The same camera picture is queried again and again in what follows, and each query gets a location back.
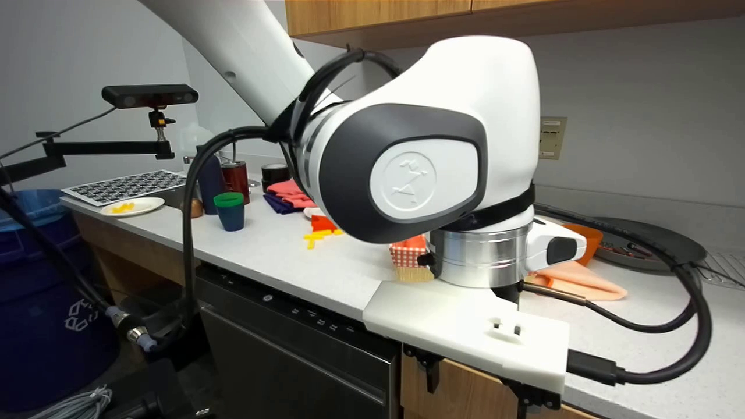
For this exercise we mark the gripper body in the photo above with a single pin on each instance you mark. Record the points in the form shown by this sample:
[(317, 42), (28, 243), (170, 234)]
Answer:
[(509, 293)]

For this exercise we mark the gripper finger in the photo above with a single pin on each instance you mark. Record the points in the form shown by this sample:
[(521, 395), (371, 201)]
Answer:
[(529, 402), (431, 366)]

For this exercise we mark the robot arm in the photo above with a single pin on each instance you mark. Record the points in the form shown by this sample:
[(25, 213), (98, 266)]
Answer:
[(419, 145)]

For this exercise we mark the peach cloth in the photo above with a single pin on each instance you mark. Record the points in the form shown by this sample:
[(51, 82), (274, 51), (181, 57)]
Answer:
[(582, 282)]

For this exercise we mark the straw bristle brush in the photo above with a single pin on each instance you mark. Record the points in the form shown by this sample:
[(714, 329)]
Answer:
[(414, 274)]

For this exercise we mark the orange bowl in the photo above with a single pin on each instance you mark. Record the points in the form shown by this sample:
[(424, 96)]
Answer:
[(592, 238)]

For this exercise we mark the red checkered box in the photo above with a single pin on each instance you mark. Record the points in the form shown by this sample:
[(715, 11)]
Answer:
[(407, 251)]

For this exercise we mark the black dishwasher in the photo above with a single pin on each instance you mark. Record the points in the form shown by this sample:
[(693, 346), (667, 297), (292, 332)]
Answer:
[(291, 361)]

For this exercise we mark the black round pan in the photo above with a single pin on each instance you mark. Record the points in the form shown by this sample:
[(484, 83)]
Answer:
[(669, 244)]

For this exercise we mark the yellow toy fries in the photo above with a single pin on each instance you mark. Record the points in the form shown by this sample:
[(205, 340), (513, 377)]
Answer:
[(317, 237)]

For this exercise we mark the orange toy block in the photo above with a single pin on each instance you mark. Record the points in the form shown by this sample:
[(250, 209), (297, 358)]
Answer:
[(321, 223)]

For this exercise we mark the dark purple cloth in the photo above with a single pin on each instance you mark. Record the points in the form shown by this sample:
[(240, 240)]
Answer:
[(279, 205)]

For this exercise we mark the pink cloth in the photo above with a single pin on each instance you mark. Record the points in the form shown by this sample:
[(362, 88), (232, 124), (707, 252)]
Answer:
[(288, 190)]

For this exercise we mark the blue cup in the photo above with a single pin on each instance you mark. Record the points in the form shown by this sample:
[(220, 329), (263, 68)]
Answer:
[(231, 220)]

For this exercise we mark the black tape roll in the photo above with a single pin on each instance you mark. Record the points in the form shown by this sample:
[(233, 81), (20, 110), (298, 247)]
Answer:
[(275, 173)]

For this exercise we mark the green cup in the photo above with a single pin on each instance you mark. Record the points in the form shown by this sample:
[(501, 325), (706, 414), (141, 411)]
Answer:
[(228, 199)]

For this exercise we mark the dark red can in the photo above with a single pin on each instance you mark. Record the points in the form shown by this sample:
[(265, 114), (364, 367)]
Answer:
[(237, 180)]

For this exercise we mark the brown wooden bowl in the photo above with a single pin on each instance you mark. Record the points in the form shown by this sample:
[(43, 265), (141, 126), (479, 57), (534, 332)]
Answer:
[(197, 208)]

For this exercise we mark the dark blue tumbler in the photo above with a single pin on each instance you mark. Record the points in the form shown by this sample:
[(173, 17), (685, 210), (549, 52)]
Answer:
[(210, 180)]

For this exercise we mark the wooden base cabinet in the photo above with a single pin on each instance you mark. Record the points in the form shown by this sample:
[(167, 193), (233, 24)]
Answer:
[(128, 256)]

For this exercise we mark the translucent white bottle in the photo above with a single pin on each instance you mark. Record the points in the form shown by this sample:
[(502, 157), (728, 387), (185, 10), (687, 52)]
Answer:
[(192, 142)]

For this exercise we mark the white plate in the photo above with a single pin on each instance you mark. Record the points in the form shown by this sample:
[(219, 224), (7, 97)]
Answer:
[(145, 205)]

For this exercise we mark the yellow toy food pieces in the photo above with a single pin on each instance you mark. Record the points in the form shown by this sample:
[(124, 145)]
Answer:
[(122, 208)]

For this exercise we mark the patterned calibration board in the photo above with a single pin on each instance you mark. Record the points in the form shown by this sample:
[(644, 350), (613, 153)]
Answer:
[(125, 187)]

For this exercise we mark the blue recycling bin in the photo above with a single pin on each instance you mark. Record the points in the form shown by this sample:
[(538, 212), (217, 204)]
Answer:
[(41, 326)]

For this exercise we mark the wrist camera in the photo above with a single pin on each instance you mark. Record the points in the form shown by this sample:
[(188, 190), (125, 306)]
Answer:
[(442, 314)]

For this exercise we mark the beige wall socket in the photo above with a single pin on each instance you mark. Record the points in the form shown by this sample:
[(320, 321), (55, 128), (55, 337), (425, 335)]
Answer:
[(552, 138)]

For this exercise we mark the wooden wall cabinet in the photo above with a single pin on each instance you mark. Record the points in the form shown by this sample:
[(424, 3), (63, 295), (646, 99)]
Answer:
[(372, 14)]

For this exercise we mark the camera on mount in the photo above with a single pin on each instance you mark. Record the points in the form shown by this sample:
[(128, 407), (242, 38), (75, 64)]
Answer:
[(149, 96)]

